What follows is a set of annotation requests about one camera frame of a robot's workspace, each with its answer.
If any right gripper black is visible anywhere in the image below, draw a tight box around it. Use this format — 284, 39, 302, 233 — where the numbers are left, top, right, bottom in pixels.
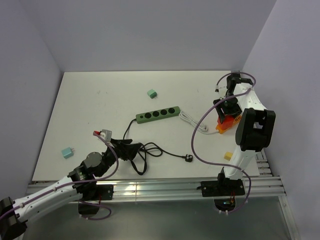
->
212, 93, 242, 124

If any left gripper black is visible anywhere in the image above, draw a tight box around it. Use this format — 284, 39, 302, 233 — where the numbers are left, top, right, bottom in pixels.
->
97, 137, 142, 177

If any green wall charger plug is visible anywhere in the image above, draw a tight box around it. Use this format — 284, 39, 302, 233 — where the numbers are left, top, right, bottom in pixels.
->
147, 89, 158, 99

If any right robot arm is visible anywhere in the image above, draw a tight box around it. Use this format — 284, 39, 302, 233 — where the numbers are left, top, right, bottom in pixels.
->
213, 72, 276, 195

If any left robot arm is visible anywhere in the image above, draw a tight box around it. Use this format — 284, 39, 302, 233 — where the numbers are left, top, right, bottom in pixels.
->
0, 139, 143, 240

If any yellow plug adapter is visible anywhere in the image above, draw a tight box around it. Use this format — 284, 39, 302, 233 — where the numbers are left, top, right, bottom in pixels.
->
223, 152, 233, 161

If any orange power strip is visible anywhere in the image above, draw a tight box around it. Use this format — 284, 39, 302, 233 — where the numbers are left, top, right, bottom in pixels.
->
215, 115, 242, 135

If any green power strip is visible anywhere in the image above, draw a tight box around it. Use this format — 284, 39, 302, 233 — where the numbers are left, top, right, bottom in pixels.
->
135, 106, 181, 124

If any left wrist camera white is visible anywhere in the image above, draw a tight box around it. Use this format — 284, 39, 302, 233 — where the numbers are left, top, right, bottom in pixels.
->
93, 129, 112, 143

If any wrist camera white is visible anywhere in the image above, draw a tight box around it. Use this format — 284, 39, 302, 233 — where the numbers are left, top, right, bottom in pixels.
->
93, 129, 112, 143
215, 85, 227, 101

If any white coiled cable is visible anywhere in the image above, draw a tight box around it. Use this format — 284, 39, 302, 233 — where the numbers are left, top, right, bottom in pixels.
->
178, 110, 219, 136

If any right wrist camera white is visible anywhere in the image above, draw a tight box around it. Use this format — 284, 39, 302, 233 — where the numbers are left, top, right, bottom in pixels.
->
215, 85, 227, 101

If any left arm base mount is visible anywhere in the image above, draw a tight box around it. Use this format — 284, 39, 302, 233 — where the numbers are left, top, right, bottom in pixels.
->
77, 184, 114, 218

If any black power cable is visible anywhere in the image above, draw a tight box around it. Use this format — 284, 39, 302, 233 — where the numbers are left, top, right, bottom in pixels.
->
119, 118, 194, 176

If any teal wall charger plug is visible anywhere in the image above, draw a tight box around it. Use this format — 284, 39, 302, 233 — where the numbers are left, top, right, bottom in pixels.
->
61, 147, 75, 159

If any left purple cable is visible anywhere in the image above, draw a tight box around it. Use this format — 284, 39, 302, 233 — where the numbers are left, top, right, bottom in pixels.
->
0, 132, 119, 221

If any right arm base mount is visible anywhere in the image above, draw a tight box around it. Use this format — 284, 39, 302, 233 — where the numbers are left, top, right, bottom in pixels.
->
196, 173, 245, 213

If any aluminium side rail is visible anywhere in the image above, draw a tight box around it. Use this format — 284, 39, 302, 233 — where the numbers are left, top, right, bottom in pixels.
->
231, 70, 273, 177

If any aluminium front rail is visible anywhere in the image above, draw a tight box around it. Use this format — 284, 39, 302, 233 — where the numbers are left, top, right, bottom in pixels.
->
23, 174, 287, 206

